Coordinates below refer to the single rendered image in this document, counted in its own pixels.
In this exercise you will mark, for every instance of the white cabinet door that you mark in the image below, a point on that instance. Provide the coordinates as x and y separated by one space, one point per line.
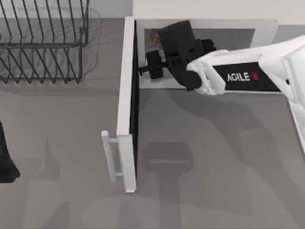
125 107

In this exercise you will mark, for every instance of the orange and grey object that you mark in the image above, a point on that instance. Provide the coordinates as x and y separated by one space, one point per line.
154 38

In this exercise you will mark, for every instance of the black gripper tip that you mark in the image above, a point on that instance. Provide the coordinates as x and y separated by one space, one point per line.
6 157

